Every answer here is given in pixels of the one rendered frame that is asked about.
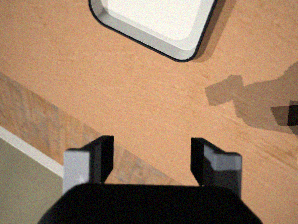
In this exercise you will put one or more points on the white tray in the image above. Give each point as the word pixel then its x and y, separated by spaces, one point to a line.
pixel 172 28

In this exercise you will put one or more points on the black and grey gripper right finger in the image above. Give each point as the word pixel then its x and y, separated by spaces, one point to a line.
pixel 212 166

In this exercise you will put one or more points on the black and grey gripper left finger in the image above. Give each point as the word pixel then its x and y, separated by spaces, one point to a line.
pixel 91 163

